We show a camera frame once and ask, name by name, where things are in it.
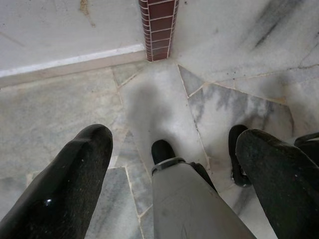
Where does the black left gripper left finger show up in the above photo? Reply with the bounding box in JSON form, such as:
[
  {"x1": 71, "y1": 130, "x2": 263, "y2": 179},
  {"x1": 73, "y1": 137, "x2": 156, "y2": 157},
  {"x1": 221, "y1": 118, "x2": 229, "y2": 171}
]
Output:
[{"x1": 0, "y1": 123, "x2": 113, "y2": 239}]

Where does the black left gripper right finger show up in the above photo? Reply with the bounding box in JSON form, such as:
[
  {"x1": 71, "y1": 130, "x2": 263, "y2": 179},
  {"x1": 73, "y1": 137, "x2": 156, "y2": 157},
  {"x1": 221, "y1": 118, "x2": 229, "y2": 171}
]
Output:
[{"x1": 235, "y1": 129, "x2": 319, "y2": 239}]

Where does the black robot leg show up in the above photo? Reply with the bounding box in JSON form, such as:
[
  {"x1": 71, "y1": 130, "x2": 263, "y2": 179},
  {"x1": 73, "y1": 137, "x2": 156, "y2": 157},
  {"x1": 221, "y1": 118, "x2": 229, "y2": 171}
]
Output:
[{"x1": 294, "y1": 131, "x2": 319, "y2": 166}]

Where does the grey robot leg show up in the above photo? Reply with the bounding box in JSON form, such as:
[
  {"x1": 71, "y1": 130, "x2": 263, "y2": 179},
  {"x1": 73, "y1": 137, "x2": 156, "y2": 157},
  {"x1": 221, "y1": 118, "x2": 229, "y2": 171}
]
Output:
[{"x1": 151, "y1": 157, "x2": 253, "y2": 239}]

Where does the white baseboard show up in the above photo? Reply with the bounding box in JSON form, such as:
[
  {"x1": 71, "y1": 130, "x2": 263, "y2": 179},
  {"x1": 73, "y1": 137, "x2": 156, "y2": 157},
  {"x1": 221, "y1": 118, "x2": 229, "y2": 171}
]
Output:
[{"x1": 0, "y1": 43, "x2": 147, "y2": 88}]

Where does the red brick tile column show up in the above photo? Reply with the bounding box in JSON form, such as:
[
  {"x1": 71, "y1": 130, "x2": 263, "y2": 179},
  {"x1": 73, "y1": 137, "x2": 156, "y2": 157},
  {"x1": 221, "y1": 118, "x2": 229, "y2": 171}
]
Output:
[{"x1": 139, "y1": 0, "x2": 180, "y2": 62}]

